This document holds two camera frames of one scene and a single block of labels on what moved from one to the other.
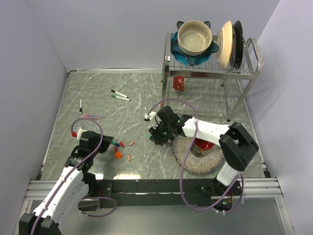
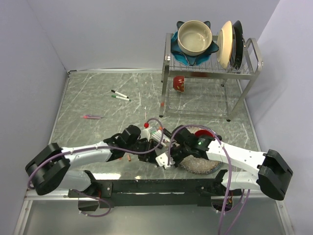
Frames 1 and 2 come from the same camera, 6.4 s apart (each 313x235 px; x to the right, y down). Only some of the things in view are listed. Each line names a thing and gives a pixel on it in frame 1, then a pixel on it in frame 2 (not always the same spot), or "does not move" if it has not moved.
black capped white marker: [119, 93] does not move
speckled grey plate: [210, 163] does not move
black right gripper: [159, 139] → [176, 161]
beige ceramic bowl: [194, 37] does not move
